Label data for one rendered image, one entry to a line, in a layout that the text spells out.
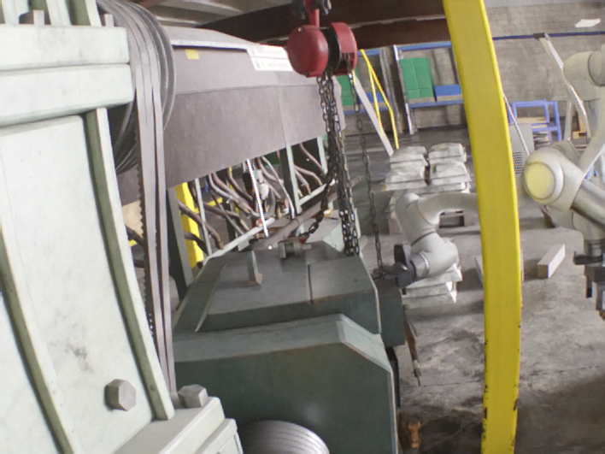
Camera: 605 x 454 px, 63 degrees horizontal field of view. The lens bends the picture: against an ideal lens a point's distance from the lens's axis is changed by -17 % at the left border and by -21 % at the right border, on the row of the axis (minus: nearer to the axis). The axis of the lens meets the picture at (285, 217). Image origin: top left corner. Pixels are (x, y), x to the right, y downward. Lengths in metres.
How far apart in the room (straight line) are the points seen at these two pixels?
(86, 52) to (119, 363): 0.35
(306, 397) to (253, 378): 0.09
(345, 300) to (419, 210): 0.91
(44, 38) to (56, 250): 0.22
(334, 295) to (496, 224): 0.48
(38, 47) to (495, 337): 1.22
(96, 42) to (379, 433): 0.76
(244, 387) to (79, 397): 0.40
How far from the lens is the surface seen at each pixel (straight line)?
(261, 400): 0.96
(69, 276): 0.61
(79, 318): 0.62
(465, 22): 1.32
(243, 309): 1.04
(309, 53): 1.54
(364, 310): 1.04
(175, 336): 1.06
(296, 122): 2.74
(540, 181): 1.47
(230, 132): 2.09
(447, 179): 5.13
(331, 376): 0.94
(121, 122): 0.72
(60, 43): 0.60
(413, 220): 1.91
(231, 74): 2.20
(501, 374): 1.50
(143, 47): 0.76
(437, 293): 3.40
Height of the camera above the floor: 1.19
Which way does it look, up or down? 10 degrees down
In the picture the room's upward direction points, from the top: 9 degrees counter-clockwise
